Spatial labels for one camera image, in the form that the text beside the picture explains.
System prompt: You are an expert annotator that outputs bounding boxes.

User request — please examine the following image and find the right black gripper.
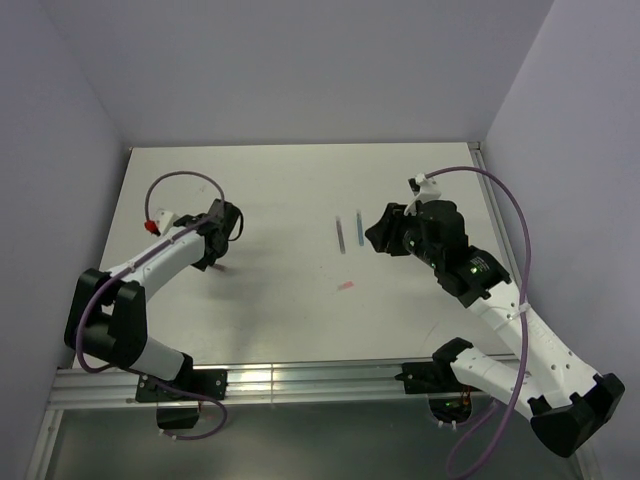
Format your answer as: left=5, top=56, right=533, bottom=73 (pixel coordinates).
left=364, top=202, right=442, bottom=268

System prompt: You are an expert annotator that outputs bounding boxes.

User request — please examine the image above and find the blue pen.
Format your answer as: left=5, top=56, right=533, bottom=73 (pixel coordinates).
left=355, top=210, right=365, bottom=247

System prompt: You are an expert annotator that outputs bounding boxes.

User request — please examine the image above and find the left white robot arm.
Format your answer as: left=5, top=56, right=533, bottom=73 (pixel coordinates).
left=64, top=199, right=244, bottom=402

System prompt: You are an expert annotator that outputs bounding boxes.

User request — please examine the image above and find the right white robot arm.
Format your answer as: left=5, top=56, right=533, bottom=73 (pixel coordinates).
left=365, top=200, right=625, bottom=458

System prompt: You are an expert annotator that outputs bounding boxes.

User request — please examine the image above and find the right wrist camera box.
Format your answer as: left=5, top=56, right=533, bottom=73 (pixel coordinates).
left=404, top=173, right=441, bottom=216

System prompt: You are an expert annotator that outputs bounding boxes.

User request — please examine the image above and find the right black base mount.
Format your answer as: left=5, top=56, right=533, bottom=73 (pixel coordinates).
left=394, top=361, right=441, bottom=395

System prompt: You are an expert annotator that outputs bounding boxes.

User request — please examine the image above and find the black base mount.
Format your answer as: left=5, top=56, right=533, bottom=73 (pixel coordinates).
left=394, top=361, right=441, bottom=395
left=135, top=368, right=228, bottom=403

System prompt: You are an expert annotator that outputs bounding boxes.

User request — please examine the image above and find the aluminium rail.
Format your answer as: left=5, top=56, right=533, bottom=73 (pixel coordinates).
left=47, top=357, right=574, bottom=406

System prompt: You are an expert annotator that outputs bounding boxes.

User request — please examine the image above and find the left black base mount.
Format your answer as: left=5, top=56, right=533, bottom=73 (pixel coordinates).
left=135, top=368, right=228, bottom=403

